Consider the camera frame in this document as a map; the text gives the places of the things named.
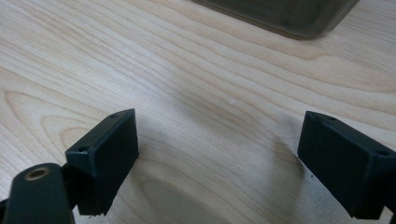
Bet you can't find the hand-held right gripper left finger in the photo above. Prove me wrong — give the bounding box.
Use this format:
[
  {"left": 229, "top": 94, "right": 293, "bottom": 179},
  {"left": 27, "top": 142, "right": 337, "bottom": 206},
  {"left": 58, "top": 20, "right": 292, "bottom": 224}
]
[{"left": 64, "top": 108, "right": 140, "bottom": 217}]

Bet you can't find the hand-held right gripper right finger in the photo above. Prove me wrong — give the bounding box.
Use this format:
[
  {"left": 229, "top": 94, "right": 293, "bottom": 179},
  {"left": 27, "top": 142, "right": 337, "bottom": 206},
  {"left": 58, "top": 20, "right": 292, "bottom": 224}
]
[{"left": 297, "top": 110, "right": 396, "bottom": 220}]

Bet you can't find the clear grey plastic storage box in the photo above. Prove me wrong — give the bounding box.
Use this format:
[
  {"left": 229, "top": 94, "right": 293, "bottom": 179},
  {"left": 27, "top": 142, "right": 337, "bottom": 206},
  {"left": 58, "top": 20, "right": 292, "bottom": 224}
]
[{"left": 190, "top": 0, "right": 361, "bottom": 40}]

